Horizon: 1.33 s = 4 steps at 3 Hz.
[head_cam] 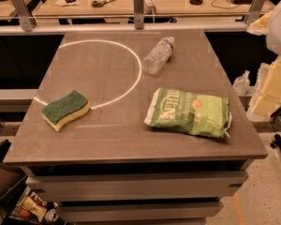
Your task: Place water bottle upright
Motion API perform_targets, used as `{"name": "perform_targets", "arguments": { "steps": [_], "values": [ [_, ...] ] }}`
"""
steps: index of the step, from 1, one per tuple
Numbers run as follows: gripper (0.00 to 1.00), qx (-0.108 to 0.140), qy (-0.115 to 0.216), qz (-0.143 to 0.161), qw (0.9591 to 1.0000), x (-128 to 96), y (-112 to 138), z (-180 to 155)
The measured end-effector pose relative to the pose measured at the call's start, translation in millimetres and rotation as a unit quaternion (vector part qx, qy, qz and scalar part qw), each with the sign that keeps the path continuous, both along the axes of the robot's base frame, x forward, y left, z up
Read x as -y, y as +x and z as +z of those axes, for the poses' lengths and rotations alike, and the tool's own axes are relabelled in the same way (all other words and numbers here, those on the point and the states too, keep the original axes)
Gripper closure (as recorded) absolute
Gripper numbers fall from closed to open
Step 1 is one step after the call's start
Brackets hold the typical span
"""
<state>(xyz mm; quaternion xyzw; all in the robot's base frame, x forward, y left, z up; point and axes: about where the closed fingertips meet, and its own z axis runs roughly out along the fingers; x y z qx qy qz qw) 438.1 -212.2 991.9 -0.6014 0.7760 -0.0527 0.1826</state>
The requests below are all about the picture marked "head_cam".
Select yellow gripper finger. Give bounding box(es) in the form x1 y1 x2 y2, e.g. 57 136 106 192
247 11 272 36
246 56 281 122

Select clear plastic water bottle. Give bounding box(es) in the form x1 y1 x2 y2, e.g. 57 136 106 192
142 37 175 75

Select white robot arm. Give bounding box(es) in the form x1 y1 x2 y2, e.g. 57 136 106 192
246 1 281 122

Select green chips bag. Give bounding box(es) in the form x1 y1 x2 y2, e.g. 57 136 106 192
144 88 232 139

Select scissors on back desk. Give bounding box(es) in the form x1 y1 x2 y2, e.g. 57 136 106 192
91 0 117 8

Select green and yellow sponge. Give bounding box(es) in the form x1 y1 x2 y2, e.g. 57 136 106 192
42 90 91 132

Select snack box under table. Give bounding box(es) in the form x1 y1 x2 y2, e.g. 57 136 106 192
19 191 49 221

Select brown bin at left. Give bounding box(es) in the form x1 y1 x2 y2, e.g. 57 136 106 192
0 140 24 198

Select right metal bracket post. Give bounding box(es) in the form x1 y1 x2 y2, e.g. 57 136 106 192
244 0 266 25

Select metal bracket post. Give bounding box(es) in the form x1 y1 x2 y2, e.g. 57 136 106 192
244 0 266 25
133 0 144 29
11 0 37 32

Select black cable on desk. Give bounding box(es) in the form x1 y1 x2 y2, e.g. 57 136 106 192
211 0 240 10

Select middle metal bracket post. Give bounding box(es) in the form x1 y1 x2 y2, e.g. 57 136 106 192
133 0 144 29

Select left metal bracket post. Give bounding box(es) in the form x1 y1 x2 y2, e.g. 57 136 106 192
11 0 37 32

